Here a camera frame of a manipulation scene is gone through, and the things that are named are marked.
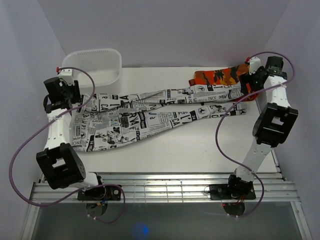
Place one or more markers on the newspaper print trousers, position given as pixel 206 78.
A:
pixel 113 121

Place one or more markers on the white plastic basket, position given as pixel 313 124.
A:
pixel 103 65

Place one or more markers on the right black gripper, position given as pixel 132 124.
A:
pixel 247 78

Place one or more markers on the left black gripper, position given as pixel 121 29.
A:
pixel 75 88

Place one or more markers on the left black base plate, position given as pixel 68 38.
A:
pixel 109 193

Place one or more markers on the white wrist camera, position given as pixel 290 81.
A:
pixel 254 63
pixel 66 74

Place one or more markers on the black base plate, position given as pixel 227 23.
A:
pixel 225 192
pixel 109 193

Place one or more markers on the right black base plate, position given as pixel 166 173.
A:
pixel 225 192

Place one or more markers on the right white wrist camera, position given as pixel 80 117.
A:
pixel 254 63

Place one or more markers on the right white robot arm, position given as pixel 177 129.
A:
pixel 272 126

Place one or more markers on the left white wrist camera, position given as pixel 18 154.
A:
pixel 66 74

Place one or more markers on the aluminium rail frame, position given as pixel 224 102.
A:
pixel 175 166

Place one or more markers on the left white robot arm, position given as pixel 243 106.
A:
pixel 59 162

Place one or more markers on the orange camouflage folded trousers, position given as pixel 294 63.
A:
pixel 227 76

